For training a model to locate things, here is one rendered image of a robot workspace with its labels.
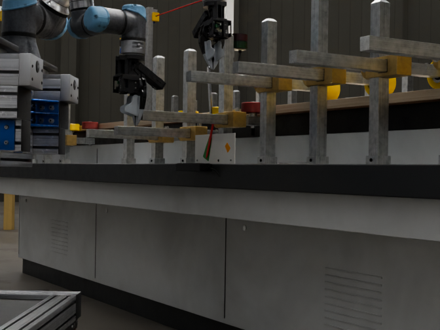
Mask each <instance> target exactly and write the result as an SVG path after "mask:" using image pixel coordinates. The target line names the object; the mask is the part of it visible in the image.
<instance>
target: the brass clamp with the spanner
mask: <svg viewBox="0 0 440 330"><path fill-rule="evenodd" d="M216 114H217V115H228V124H214V126H215V127H216V128H245V127H246V112H239V111H231V112H224V113H216Z"/></svg>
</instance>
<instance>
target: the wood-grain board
mask: <svg viewBox="0 0 440 330"><path fill-rule="evenodd" d="M434 101H440V88H436V89H429V90H417V91H410V92H398V93H391V94H389V105H403V104H411V103H426V102H434ZM365 107H369V96H360V97H353V98H341V99H334V100H327V111H334V110H342V109H357V108H365ZM309 112H310V102H303V103H291V104H284V105H276V115H288V114H296V113H309ZM181 123H182V122H164V125H167V124H181ZM114 126H124V121H120V122H108V123H101V124H98V130H112V129H114ZM144 126H152V121H150V120H141V121H140V122H139V124H138V125H137V127H144ZM75 132H86V130H85V129H82V126H80V127H79V131H74V133H75Z"/></svg>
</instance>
